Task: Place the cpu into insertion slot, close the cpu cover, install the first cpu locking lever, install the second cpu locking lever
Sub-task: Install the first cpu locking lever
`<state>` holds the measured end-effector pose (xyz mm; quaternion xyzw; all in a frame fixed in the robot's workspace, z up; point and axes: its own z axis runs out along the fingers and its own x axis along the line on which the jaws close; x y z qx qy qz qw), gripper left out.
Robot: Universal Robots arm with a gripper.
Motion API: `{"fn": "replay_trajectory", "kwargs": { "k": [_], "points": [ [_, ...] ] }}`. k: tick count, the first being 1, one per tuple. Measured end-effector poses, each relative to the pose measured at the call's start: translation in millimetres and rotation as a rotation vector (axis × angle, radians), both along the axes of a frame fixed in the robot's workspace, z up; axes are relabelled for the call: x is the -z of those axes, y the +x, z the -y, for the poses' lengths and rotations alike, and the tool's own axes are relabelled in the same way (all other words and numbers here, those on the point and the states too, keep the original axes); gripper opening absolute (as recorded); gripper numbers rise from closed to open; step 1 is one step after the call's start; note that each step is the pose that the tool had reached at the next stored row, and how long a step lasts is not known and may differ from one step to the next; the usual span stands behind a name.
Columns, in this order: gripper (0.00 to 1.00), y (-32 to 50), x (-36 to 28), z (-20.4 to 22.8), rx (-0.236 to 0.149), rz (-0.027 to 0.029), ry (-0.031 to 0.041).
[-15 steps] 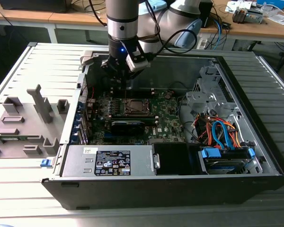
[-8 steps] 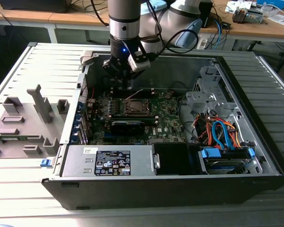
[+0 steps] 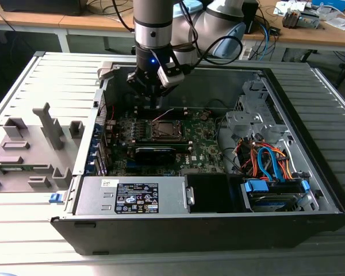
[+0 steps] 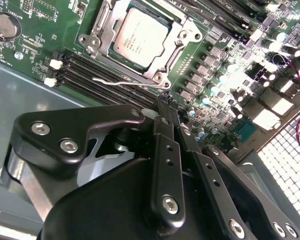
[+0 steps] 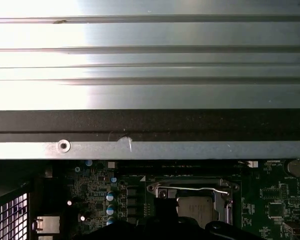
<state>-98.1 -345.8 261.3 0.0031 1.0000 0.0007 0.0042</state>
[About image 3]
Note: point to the blue disk carrier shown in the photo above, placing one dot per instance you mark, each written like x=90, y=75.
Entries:
x=257, y=188

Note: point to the cpu socket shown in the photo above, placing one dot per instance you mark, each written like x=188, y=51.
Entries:
x=185, y=126

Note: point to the clear plastic bag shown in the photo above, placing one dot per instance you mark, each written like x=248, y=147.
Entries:
x=339, y=23

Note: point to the grey parts rack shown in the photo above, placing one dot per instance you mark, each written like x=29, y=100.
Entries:
x=34, y=135

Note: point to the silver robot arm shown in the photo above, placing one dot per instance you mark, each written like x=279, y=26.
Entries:
x=152, y=17

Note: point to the round coin battery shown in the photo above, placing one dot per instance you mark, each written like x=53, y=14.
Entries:
x=204, y=116

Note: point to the white power strip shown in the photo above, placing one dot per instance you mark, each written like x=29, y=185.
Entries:
x=245, y=53

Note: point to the silver cpu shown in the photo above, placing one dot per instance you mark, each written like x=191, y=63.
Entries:
x=169, y=129

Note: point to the small blue clip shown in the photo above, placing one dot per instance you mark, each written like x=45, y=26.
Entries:
x=56, y=198

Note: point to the black graphics card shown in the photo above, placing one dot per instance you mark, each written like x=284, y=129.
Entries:
x=155, y=156

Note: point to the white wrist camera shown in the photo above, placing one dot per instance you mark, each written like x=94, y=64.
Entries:
x=168, y=80

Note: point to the wide black device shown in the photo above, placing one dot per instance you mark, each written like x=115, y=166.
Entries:
x=40, y=7

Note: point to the cpu cooler heatsink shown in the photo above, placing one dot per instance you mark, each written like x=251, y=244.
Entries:
x=291, y=18

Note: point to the grey power supply unit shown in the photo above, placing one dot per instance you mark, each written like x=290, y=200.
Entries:
x=97, y=198

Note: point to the hard disk with blue label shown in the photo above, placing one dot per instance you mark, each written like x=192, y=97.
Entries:
x=273, y=204

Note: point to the green motherboard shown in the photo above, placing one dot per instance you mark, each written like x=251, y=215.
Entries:
x=202, y=138

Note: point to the metal cpu locking lever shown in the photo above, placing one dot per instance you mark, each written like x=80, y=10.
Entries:
x=172, y=138
x=164, y=115

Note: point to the blue cardboard box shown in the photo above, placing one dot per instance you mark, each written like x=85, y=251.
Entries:
x=330, y=4

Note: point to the tall black box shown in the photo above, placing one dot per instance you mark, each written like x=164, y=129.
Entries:
x=251, y=17

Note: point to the black open pc case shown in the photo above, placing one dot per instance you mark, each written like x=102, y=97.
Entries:
x=161, y=235

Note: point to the wooden desk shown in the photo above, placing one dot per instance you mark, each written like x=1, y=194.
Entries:
x=319, y=36
x=31, y=18

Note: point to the grey metal drive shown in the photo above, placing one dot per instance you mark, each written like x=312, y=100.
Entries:
x=310, y=20

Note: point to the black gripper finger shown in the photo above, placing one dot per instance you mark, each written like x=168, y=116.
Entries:
x=142, y=83
x=166, y=91

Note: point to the white papers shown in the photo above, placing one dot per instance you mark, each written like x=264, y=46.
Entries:
x=287, y=7

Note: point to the metal drive cage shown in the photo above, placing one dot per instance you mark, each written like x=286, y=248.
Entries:
x=247, y=118

